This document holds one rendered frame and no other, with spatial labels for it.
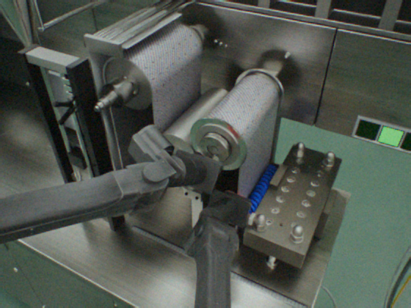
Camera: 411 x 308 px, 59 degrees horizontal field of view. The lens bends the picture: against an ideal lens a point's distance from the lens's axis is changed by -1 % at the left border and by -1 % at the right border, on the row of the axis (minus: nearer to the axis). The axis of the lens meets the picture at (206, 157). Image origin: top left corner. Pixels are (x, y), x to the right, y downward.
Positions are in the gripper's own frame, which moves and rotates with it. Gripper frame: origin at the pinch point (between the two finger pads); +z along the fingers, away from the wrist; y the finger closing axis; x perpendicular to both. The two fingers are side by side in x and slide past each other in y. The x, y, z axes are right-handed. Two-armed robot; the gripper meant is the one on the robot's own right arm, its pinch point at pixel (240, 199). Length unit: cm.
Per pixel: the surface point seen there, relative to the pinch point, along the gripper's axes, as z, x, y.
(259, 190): 8.3, 1.8, 2.4
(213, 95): 7.5, 23.8, -17.7
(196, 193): -10.8, 1.2, -8.2
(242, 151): -11.5, 15.0, 0.5
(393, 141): 20.9, 23.9, 31.2
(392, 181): 189, -14, 50
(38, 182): -2, -20, -70
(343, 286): 107, -62, 39
